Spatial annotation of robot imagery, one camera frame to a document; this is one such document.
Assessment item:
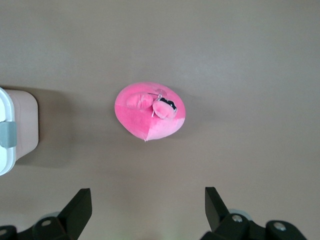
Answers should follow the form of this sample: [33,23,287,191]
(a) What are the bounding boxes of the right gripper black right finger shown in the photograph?
[199,186,308,240]

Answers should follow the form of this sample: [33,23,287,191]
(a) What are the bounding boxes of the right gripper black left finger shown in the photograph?
[0,188,93,240]

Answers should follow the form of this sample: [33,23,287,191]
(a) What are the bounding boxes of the pink plush toy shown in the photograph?
[114,81,187,143]

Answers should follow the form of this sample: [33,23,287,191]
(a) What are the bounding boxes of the white box lid grey latches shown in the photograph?
[0,86,18,177]

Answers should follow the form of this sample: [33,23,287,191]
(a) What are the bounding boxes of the pink plastic box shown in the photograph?
[6,89,39,165]

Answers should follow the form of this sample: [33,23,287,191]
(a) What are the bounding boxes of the brown table mat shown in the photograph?
[0,0,320,240]

